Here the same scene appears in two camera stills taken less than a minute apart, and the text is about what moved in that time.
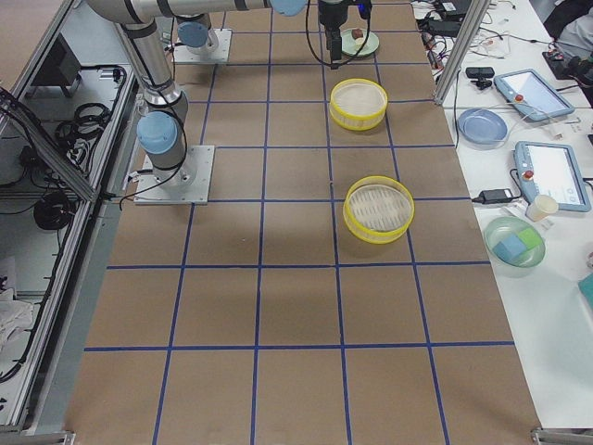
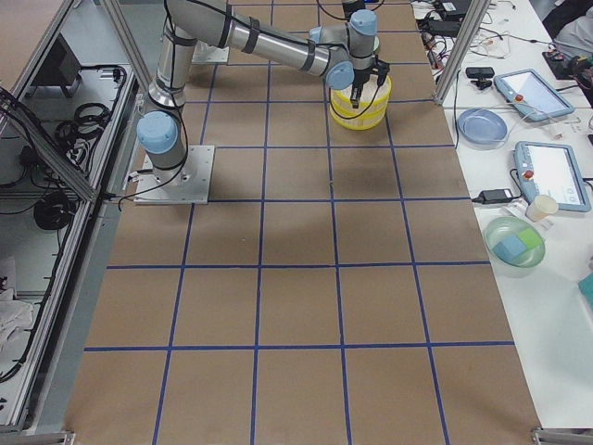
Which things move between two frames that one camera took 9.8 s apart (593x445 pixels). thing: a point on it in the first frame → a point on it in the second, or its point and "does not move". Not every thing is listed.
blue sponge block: [509, 248] does not move
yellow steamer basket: [378, 209] → [373, 99]
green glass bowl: [514, 245] does not move
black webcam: [481, 73] does not move
